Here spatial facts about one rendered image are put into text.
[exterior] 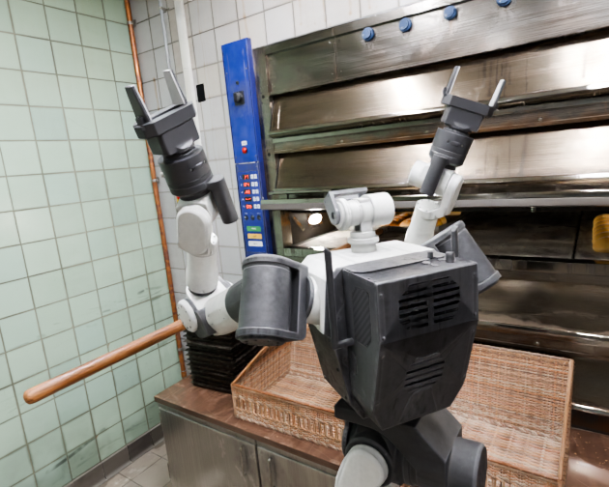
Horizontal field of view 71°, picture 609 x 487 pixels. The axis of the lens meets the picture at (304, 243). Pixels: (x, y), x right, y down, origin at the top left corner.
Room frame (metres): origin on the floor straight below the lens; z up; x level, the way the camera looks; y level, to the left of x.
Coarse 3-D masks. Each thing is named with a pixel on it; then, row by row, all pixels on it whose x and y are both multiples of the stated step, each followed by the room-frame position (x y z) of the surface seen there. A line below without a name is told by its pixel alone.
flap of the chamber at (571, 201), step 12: (264, 204) 1.90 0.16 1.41; (276, 204) 1.86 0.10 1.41; (288, 204) 1.82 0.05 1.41; (300, 204) 1.79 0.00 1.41; (312, 204) 1.75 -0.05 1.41; (324, 204) 1.72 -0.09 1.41; (396, 204) 1.54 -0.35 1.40; (408, 204) 1.52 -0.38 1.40; (456, 204) 1.42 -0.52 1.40; (468, 204) 1.40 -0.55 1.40; (480, 204) 1.38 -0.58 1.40; (492, 204) 1.36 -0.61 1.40; (504, 204) 1.34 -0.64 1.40; (516, 204) 1.32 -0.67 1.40; (528, 204) 1.30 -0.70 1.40; (540, 204) 1.28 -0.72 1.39; (552, 204) 1.26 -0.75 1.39; (564, 204) 1.24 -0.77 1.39; (576, 204) 1.23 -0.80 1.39; (588, 204) 1.21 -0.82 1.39; (600, 204) 1.19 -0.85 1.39
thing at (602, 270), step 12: (288, 252) 2.02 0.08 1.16; (300, 252) 1.98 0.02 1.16; (312, 252) 1.94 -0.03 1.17; (492, 264) 1.49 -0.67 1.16; (504, 264) 1.47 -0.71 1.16; (516, 264) 1.45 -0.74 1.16; (528, 264) 1.43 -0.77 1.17; (540, 264) 1.41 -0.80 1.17; (552, 264) 1.39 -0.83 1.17; (564, 264) 1.37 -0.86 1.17; (576, 264) 1.35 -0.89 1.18; (588, 264) 1.33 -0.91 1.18; (600, 264) 1.31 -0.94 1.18
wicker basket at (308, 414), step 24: (264, 360) 1.76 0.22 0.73; (288, 360) 1.92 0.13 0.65; (312, 360) 1.86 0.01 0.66; (240, 384) 1.62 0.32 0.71; (264, 384) 1.75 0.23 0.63; (288, 384) 1.80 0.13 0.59; (312, 384) 1.78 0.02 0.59; (240, 408) 1.57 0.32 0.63; (264, 408) 1.50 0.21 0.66; (288, 408) 1.43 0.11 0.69; (312, 408) 1.37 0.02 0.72; (288, 432) 1.44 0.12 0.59; (312, 432) 1.38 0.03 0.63; (336, 432) 1.33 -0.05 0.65
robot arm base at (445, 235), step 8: (456, 224) 0.89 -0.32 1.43; (464, 224) 0.90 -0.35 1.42; (440, 232) 0.88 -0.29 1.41; (448, 232) 0.88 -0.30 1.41; (432, 240) 0.88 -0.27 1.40; (440, 240) 0.88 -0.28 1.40; (432, 248) 0.87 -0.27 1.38; (496, 272) 0.85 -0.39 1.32; (488, 280) 0.84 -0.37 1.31; (496, 280) 0.84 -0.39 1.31; (480, 288) 0.83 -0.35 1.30; (488, 288) 0.84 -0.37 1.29
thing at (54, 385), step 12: (180, 324) 1.05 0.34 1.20; (144, 336) 0.97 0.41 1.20; (156, 336) 0.99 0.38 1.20; (168, 336) 1.02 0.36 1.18; (120, 348) 0.92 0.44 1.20; (132, 348) 0.93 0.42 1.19; (144, 348) 0.96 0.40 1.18; (96, 360) 0.87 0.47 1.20; (108, 360) 0.88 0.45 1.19; (120, 360) 0.91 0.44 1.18; (72, 372) 0.82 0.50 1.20; (84, 372) 0.84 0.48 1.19; (96, 372) 0.86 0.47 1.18; (48, 384) 0.78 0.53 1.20; (60, 384) 0.79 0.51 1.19; (72, 384) 0.82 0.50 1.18; (24, 396) 0.75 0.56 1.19; (36, 396) 0.75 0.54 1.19
